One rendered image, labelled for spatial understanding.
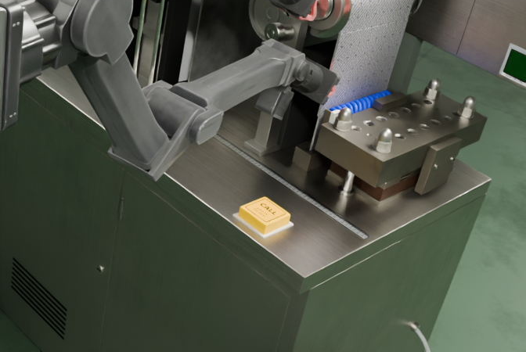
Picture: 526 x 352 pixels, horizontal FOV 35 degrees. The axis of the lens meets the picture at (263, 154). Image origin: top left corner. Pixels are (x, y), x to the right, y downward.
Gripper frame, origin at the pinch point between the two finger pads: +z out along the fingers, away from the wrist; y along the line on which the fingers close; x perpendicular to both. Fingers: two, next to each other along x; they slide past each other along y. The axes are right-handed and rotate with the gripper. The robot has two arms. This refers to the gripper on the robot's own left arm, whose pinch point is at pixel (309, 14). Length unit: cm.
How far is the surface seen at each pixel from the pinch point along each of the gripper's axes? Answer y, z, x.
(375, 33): 5.8, 15.3, 7.1
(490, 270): 8, 190, -5
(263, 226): 18.0, 1.4, -38.6
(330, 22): 3.2, 2.9, 1.4
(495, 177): -27, 244, 38
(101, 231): -26, 21, -61
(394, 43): 6.0, 24.5, 9.7
